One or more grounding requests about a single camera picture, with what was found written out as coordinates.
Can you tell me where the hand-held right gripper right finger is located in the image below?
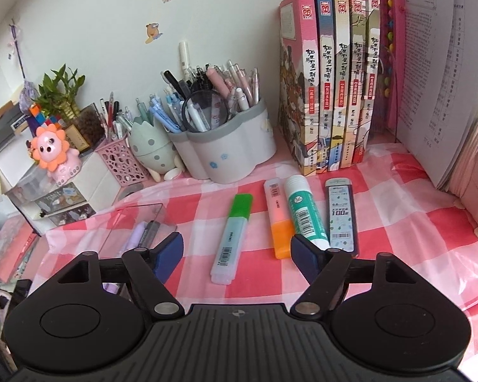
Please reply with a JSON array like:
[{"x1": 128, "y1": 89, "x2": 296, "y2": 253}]
[{"x1": 291, "y1": 234, "x2": 419, "y2": 321}]

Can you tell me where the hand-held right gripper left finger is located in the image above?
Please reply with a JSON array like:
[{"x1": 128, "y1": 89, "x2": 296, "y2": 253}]
[{"x1": 56, "y1": 231, "x2": 185, "y2": 321}]

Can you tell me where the black marker pen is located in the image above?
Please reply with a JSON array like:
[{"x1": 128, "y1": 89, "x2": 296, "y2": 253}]
[{"x1": 139, "y1": 220, "x2": 161, "y2": 249}]

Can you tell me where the orange highlighter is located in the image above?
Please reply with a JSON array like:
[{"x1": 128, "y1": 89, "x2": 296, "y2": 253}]
[{"x1": 264, "y1": 178, "x2": 296, "y2": 259}]

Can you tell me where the green glue stick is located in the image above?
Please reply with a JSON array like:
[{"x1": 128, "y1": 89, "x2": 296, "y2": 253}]
[{"x1": 285, "y1": 175, "x2": 329, "y2": 249}]

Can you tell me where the pencil lead refill case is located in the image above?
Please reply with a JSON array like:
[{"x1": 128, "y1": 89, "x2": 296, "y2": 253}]
[{"x1": 324, "y1": 179, "x2": 360, "y2": 257}]

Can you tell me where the clear acrylic box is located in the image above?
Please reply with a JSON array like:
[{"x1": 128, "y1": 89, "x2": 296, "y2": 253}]
[{"x1": 98, "y1": 203, "x2": 178, "y2": 295}]

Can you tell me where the green highlighter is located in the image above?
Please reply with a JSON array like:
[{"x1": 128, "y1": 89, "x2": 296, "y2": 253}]
[{"x1": 210, "y1": 193, "x2": 253, "y2": 285}]

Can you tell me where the grey desk grommet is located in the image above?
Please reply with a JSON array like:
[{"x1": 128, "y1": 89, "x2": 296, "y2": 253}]
[{"x1": 117, "y1": 185, "x2": 144, "y2": 202}]

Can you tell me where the pink checkered tablecloth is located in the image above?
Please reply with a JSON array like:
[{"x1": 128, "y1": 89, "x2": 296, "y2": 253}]
[{"x1": 28, "y1": 149, "x2": 478, "y2": 371}]

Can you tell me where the white drawer organiser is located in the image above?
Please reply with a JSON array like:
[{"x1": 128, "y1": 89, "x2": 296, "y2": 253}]
[{"x1": 0, "y1": 149, "x2": 116, "y2": 223}]

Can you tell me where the pink lattice pen holder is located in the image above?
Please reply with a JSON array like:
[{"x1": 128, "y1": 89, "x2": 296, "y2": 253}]
[{"x1": 96, "y1": 135, "x2": 150, "y2": 187}]

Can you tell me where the green spotted egg pen holder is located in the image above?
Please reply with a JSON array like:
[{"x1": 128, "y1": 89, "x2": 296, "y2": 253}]
[{"x1": 128, "y1": 117, "x2": 180, "y2": 184}]

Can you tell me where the white grey flower-shaped pen holder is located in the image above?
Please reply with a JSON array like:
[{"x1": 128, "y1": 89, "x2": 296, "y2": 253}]
[{"x1": 167, "y1": 97, "x2": 277, "y2": 184}]

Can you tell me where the clear small drawer cabinet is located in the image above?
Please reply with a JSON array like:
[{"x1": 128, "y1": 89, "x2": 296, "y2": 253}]
[{"x1": 6, "y1": 171, "x2": 98, "y2": 227}]

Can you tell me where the bunch of green pens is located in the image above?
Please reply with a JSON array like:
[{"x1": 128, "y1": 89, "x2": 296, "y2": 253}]
[{"x1": 134, "y1": 97, "x2": 154, "y2": 126}]

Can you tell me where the black magnifying glass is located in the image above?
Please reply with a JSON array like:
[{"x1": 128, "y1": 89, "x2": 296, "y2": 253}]
[{"x1": 182, "y1": 91, "x2": 229, "y2": 133}]

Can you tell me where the bunch of red black pens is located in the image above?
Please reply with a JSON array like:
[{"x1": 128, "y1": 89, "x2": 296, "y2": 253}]
[{"x1": 99, "y1": 91, "x2": 134, "y2": 144}]

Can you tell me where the clear box with brown contents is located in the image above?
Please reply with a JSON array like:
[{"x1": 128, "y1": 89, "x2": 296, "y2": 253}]
[{"x1": 62, "y1": 103, "x2": 106, "y2": 154}]

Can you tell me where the pink patterned flat box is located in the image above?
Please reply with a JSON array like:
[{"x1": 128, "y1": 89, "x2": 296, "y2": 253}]
[{"x1": 0, "y1": 219, "x2": 40, "y2": 283}]

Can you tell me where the pink orange sunflower toy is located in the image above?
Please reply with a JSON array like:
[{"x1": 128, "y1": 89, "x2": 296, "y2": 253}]
[{"x1": 26, "y1": 123, "x2": 81, "y2": 187}]

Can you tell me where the pink spine comic book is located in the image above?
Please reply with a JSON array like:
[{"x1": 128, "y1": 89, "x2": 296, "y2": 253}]
[{"x1": 279, "y1": 0, "x2": 319, "y2": 178}]

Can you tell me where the striped olive comic book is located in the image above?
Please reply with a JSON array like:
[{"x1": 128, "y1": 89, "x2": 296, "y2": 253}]
[{"x1": 340, "y1": 0, "x2": 370, "y2": 169}]

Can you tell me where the bunch of pastel pens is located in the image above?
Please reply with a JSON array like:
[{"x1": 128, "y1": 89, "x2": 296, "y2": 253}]
[{"x1": 151, "y1": 41, "x2": 261, "y2": 133}]

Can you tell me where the pink pencil case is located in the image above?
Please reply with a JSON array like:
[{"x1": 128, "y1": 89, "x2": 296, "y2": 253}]
[{"x1": 448, "y1": 109, "x2": 478, "y2": 235}]

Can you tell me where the colourful puzzle cube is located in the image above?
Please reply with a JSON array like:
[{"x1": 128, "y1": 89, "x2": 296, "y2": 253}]
[{"x1": 28, "y1": 103, "x2": 64, "y2": 130}]

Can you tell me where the green bamboo plant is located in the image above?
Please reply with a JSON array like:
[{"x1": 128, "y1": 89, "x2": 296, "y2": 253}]
[{"x1": 34, "y1": 64, "x2": 86, "y2": 122}]

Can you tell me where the white olive comic book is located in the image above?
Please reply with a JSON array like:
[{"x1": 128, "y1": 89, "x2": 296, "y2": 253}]
[{"x1": 354, "y1": 0, "x2": 382, "y2": 164}]

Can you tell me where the stack of grey boxes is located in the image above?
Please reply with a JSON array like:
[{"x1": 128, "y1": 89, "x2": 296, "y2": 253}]
[{"x1": 0, "y1": 103, "x2": 33, "y2": 160}]

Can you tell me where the pink abacus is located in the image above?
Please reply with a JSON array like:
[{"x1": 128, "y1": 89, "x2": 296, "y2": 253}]
[{"x1": 360, "y1": 0, "x2": 407, "y2": 144}]

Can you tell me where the open paper book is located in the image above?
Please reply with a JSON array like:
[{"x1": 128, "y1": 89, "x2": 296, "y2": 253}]
[{"x1": 396, "y1": 0, "x2": 478, "y2": 192}]

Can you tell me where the purple hanging sachet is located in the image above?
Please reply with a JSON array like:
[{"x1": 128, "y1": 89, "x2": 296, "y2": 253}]
[{"x1": 8, "y1": 18, "x2": 38, "y2": 112}]

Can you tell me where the brown animal wall sticker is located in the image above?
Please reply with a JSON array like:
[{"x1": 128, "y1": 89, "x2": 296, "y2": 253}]
[{"x1": 145, "y1": 23, "x2": 164, "y2": 44}]

